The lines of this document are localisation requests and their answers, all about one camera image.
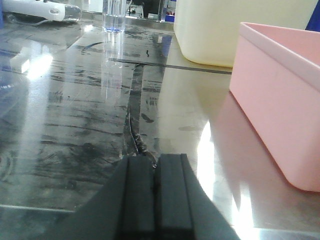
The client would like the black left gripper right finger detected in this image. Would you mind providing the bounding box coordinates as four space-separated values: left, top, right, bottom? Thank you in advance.
155 154 239 240

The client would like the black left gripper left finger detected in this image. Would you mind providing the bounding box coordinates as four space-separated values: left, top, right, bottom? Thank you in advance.
41 156 155 240

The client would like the pink plastic bin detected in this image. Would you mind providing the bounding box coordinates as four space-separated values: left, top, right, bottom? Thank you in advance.
229 22 320 192

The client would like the cream plastic bin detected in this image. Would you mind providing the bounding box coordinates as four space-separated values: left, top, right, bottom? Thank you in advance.
173 0 318 67

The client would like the clear water bottle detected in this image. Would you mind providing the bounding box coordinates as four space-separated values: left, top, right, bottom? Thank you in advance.
102 0 127 33

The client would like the white handheld device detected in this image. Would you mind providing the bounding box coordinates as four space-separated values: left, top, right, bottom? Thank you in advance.
1 0 82 22

